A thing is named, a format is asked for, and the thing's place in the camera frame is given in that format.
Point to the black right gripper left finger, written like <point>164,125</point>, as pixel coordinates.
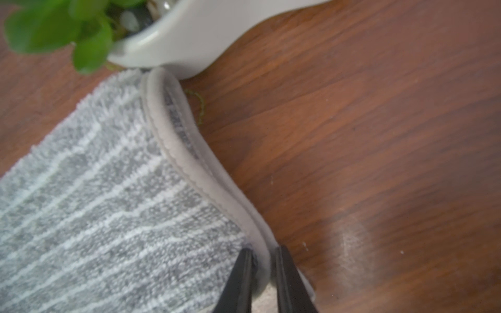
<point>237,294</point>

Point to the grey striped square dishcloth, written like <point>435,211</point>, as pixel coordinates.
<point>123,207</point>

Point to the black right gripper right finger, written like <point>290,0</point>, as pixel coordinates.
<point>292,295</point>

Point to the succulents in white pot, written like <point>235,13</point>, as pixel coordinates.
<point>185,36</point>

